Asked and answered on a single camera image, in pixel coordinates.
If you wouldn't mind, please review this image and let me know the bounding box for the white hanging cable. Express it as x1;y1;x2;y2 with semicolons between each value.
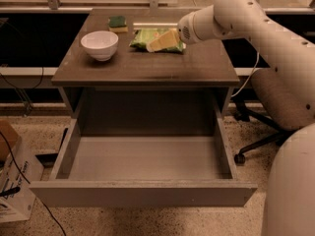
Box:
230;51;260;99

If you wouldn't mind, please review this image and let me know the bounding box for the open grey top drawer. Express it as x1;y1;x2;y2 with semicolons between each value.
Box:
29;95;258;208

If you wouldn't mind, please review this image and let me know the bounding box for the white ceramic bowl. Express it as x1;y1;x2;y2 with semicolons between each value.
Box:
81;30;119;61

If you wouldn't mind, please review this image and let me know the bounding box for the green yellow sponge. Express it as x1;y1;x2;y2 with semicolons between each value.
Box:
108;16;128;33

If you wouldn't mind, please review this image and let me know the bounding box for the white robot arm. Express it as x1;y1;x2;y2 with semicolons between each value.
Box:
147;0;315;236

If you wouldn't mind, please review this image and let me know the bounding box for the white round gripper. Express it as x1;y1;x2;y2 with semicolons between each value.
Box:
146;6;220;52

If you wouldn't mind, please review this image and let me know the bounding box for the grey cabinet with top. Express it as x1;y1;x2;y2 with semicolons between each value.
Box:
52;9;238;136

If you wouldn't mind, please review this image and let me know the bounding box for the green jalapeno chip bag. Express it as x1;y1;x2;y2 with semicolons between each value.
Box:
129;29;185;53

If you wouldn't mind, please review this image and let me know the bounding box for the white cardboard box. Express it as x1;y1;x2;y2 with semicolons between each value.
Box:
0;138;43;223

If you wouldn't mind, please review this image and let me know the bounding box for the brown office chair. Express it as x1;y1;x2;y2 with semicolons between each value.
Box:
232;69;298;164

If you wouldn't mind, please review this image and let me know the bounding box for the black floor cable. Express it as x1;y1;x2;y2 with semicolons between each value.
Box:
0;131;67;236

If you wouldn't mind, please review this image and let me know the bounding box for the brown cardboard box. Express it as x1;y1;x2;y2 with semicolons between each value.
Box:
0;120;19;162

